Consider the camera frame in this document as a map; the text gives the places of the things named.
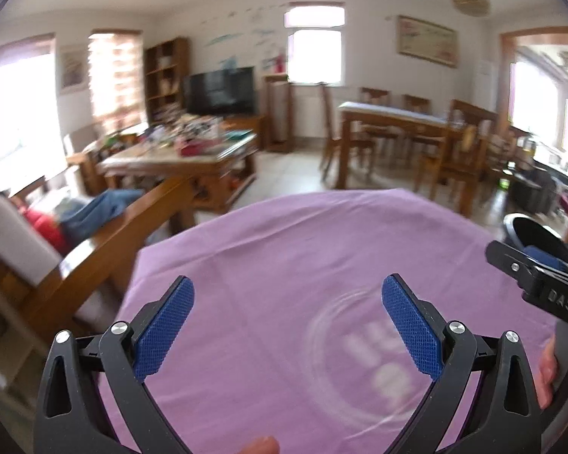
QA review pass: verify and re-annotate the wooden dining chair front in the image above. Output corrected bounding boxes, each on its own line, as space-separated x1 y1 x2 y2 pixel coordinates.
414 100 498 218

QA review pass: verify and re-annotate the purple tablecloth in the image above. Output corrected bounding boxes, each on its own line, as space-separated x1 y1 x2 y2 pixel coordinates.
119 190 554 453

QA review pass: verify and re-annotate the tall wooden stand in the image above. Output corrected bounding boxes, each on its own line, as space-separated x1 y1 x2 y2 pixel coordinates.
264 73 294 154

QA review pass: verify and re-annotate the wooden sofa armrest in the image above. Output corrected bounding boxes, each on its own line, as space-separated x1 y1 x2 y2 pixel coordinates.
19 177 196 341

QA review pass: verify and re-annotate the right hand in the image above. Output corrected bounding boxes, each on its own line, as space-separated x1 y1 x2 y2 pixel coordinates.
535 336 558 410

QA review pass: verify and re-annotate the framed wall painting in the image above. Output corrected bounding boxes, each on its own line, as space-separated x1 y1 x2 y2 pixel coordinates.
397 16 460 68

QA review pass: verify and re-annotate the wooden dining table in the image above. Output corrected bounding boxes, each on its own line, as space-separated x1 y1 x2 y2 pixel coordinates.
335 101 448 190

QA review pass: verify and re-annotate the left hand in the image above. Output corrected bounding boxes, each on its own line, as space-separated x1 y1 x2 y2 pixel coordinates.
239 435 280 454

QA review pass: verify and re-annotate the wooden bookshelf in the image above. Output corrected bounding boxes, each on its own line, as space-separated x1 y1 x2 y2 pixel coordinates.
143 37 190 125

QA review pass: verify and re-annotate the black flat television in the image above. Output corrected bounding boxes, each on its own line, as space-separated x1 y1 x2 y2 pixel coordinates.
183 67 256 116

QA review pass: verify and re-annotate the wooden coffee table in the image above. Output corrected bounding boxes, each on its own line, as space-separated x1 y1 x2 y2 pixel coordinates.
98 130 258 214

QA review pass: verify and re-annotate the black round trash bin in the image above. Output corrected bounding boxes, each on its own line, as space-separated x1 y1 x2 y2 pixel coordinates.
503 213 568 263

